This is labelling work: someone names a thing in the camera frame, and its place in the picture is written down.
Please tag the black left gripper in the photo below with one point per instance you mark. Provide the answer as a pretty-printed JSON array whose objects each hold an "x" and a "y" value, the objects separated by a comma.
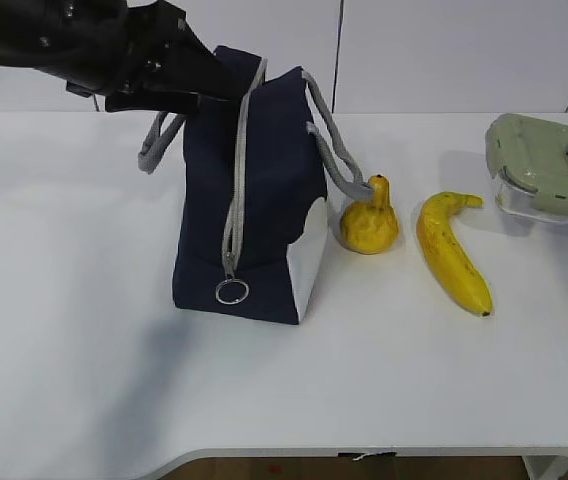
[{"x": 111, "y": 48}]

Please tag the green lidded glass container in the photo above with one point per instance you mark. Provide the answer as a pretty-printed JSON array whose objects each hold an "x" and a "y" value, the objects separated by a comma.
[{"x": 527, "y": 158}]

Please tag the navy blue lunch bag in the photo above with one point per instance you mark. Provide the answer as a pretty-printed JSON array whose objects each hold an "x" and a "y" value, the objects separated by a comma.
[{"x": 257, "y": 172}]

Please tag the yellow banana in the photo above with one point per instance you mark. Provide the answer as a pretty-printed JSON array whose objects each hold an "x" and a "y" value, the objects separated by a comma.
[{"x": 446, "y": 257}]

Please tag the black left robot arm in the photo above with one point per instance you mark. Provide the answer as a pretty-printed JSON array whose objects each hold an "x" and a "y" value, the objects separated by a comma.
[{"x": 30, "y": 36}]

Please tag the yellow pear-shaped gourd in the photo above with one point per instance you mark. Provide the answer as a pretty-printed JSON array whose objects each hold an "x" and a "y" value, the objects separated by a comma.
[{"x": 371, "y": 227}]

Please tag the black tape on table edge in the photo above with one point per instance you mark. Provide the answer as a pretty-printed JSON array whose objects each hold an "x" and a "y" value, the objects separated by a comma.
[{"x": 360, "y": 456}]

